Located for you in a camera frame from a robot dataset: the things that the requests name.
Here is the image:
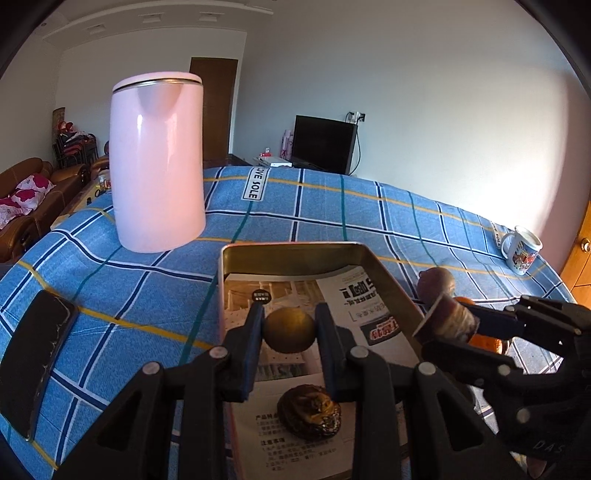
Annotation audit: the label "wrinkled dark brown fruit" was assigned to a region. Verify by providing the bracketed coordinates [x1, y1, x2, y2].
[277, 384, 343, 442]

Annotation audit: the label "pink electric kettle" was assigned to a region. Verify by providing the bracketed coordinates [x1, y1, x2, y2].
[111, 71, 207, 254]

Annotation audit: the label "round olive-brown fruit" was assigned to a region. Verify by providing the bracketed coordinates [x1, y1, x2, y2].
[263, 308, 317, 354]

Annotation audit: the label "white pink flowered pillow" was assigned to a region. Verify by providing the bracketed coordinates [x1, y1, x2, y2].
[11, 174, 57, 209]
[0, 196, 27, 228]

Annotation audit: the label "printed paper leaflet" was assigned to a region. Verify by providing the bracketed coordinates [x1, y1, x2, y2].
[224, 265, 420, 480]

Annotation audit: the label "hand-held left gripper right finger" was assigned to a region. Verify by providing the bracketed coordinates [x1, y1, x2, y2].
[315, 305, 528, 480]

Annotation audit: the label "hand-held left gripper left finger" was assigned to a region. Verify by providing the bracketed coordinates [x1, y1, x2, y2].
[53, 302, 266, 480]

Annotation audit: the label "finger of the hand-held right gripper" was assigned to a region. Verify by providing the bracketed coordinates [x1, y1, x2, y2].
[468, 295, 591, 342]
[421, 340, 560, 403]

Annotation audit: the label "black television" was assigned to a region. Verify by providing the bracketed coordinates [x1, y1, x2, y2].
[291, 115, 358, 176]

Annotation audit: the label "person's right hand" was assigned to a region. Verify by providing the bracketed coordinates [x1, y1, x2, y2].
[525, 456, 557, 480]

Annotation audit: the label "brown leather sofa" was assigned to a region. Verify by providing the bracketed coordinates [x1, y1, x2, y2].
[0, 157, 91, 265]

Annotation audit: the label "dark brown door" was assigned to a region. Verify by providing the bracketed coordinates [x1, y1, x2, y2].
[189, 57, 239, 163]

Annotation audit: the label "stacked dark chairs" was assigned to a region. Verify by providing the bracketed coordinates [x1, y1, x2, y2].
[52, 131, 99, 170]

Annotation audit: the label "orange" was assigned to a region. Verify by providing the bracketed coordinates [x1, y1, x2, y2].
[455, 296, 507, 355]

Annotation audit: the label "white printed mug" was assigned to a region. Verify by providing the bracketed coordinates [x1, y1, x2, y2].
[501, 225, 544, 277]

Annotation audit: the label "black smartphone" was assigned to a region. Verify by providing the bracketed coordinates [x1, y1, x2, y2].
[0, 290, 79, 442]

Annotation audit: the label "black power cable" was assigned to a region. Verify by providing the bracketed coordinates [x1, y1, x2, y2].
[352, 121, 363, 176]

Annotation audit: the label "light wooden door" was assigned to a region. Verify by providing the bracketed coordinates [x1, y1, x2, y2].
[560, 220, 591, 306]

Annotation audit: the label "blue plaid tablecloth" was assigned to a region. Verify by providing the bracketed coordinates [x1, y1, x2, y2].
[0, 165, 579, 480]

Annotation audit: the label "rectangular metal tin tray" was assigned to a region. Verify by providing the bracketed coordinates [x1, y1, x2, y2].
[217, 241, 432, 480]

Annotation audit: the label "round brown fruit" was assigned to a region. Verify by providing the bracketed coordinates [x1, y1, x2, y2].
[418, 268, 458, 302]

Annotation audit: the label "wooden coffee table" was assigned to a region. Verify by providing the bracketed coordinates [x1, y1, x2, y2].
[50, 184, 112, 229]

